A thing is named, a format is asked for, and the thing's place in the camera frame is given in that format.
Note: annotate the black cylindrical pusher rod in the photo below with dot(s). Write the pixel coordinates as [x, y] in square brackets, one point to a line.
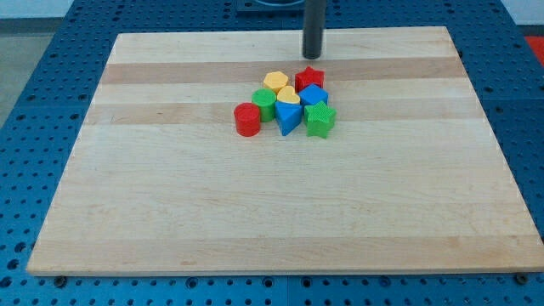
[314, 18]

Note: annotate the yellow hexagon block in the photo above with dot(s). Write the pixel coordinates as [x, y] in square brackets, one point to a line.
[275, 81]

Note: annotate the red cylinder block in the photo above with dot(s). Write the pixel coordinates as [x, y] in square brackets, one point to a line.
[247, 119]

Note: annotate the green star block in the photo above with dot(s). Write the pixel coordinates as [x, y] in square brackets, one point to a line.
[319, 119]

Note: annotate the wooden board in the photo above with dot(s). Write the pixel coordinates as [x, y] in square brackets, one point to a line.
[411, 179]

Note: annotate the blue triangle block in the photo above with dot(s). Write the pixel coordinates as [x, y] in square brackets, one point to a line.
[288, 116]

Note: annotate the red star block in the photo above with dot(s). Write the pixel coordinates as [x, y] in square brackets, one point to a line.
[308, 77]

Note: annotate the blue cube block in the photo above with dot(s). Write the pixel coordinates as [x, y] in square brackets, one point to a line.
[312, 95]

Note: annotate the yellow heart block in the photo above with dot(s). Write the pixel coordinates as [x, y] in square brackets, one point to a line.
[288, 95]

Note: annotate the green cylinder block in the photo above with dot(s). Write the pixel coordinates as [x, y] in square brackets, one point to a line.
[265, 99]

